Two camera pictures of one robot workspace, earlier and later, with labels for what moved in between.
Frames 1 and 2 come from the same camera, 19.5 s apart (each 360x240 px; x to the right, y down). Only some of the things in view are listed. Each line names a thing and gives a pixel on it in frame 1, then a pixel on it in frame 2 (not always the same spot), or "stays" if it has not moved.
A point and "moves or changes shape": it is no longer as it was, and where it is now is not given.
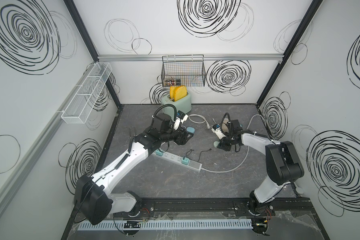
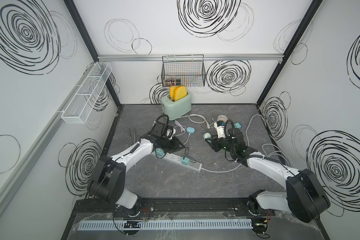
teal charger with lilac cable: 158,152 stays
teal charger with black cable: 185,160 stays
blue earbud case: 191,129 stays
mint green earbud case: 215,143 moves or changes shape
